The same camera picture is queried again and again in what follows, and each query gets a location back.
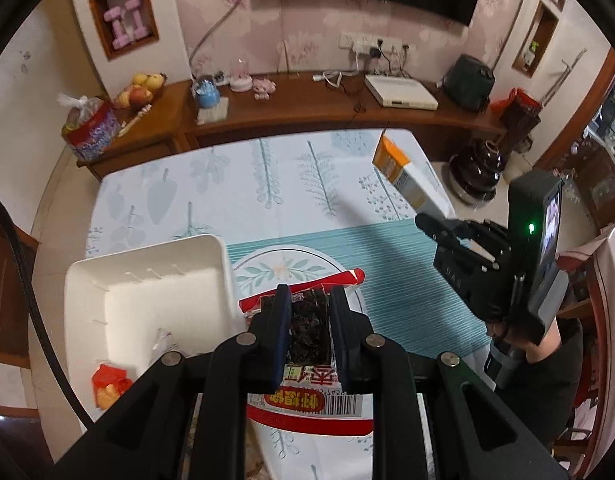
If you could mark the pink dumbbells pair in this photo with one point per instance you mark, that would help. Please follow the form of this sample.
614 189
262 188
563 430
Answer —
127 24

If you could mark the red purple snack bag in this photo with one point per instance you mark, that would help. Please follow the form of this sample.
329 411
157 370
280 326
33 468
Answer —
91 125

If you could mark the white wall power strip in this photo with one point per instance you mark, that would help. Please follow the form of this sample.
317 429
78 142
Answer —
364 42

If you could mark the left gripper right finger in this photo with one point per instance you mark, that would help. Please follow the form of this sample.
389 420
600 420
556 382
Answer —
432 418

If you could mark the small red orange packet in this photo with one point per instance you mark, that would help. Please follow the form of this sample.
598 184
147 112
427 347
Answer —
109 383

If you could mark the fruit bowl with apples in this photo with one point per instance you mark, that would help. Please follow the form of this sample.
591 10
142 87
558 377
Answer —
143 90

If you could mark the wooden tv cabinet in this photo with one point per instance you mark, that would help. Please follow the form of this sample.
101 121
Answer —
299 104

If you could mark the black ceramic jar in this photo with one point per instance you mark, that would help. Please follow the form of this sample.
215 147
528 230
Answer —
474 173

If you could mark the red white dark snack pack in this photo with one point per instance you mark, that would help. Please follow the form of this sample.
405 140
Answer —
310 399

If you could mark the teal striped table mat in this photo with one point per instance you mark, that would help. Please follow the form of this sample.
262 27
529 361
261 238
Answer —
402 294

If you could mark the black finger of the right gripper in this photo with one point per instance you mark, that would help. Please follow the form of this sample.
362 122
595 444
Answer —
449 233

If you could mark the orange white snack pack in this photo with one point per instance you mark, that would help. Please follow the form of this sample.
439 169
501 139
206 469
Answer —
402 161

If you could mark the white set-top box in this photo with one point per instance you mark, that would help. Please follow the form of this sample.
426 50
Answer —
400 93

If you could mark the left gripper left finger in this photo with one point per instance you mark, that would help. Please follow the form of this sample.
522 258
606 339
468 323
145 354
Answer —
187 414

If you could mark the dark green appliance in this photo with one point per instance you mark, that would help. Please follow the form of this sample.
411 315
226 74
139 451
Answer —
468 83

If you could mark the blue teapot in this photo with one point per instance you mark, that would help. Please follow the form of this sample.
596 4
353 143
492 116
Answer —
205 92

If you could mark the white plastic storage bin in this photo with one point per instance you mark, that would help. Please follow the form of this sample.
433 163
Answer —
115 306

